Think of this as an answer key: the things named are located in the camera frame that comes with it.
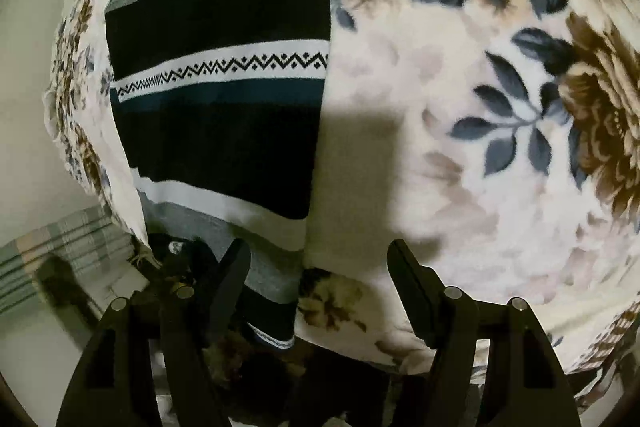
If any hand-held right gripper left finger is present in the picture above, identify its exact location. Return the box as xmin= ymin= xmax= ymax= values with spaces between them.
xmin=55 ymin=237 xmax=252 ymax=427

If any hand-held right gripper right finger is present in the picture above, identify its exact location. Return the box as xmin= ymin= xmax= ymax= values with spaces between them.
xmin=387 ymin=238 xmax=584 ymax=427

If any black grey striped sweater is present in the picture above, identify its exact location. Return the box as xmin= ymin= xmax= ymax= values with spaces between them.
xmin=102 ymin=0 xmax=335 ymax=351

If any grey-green curtain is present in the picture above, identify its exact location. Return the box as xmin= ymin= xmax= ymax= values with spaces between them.
xmin=0 ymin=204 xmax=147 ymax=319

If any brown checked bed sheet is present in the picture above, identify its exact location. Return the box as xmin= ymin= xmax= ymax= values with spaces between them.
xmin=565 ymin=304 xmax=640 ymax=378

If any floral bed blanket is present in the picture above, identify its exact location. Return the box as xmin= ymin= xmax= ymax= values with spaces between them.
xmin=42 ymin=0 xmax=640 ymax=408

